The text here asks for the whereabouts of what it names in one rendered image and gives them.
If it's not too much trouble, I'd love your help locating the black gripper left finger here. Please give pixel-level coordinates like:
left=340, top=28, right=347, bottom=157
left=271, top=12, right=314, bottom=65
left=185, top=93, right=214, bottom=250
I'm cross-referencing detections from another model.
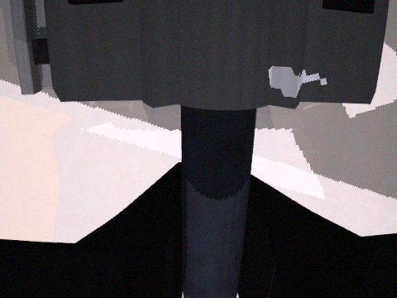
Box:
left=0, top=162, right=183, bottom=298

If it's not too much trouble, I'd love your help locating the dark grey cylinder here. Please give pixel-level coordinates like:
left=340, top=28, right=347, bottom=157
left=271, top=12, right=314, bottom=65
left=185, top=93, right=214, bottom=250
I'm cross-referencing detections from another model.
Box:
left=181, top=105, right=256, bottom=298

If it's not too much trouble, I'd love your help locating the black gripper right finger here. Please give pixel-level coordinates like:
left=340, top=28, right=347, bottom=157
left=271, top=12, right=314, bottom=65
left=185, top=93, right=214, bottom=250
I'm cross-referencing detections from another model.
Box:
left=237, top=175, right=397, bottom=298

